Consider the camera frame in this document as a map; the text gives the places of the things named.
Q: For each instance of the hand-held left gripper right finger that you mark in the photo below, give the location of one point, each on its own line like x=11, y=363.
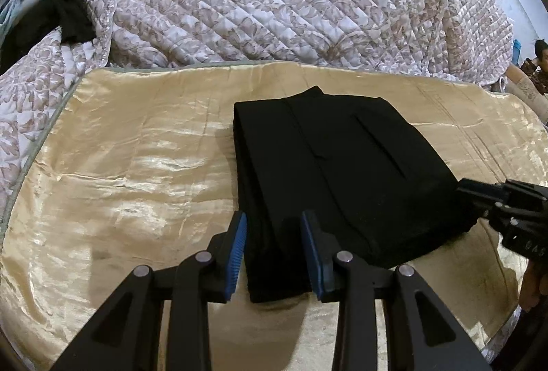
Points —
x=310, y=255

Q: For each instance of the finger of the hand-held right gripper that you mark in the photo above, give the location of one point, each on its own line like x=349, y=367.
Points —
x=479, y=193

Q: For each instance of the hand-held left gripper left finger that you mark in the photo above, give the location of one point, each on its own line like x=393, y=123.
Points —
x=236, y=255

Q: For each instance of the black pants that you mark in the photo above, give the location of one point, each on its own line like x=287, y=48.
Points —
x=342, y=161

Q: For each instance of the person's right hand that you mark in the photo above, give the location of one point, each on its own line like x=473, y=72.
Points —
x=530, y=283

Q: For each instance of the gold satin bed sheet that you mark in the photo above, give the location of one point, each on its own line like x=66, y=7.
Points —
x=128, y=165

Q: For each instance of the blue box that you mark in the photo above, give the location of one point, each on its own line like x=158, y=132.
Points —
x=517, y=52

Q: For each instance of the black cloth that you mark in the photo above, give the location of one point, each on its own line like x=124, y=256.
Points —
x=64, y=17

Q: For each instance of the light blue cloth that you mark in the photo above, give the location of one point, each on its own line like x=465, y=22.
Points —
x=10, y=9

